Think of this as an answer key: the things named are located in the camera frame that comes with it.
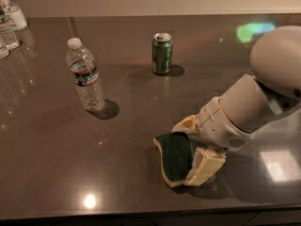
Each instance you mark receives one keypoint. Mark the green and yellow sponge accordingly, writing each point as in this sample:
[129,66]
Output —
[176,157]

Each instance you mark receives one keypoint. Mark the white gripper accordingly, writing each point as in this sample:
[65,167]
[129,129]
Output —
[216,125]

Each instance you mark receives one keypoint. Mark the clear bottle at far left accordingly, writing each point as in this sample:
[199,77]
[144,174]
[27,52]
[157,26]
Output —
[3,50]

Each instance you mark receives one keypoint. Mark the clear plastic water bottle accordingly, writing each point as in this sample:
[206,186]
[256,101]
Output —
[85,75]

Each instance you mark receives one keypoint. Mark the white pump dispenser bottle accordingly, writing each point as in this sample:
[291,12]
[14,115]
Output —
[15,15]

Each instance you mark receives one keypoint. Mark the green soda can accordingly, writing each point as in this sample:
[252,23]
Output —
[162,47]

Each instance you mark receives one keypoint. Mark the water bottle at left edge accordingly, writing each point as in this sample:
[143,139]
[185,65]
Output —
[6,33]

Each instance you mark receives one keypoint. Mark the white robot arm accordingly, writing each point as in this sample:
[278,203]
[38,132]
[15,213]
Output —
[272,92]

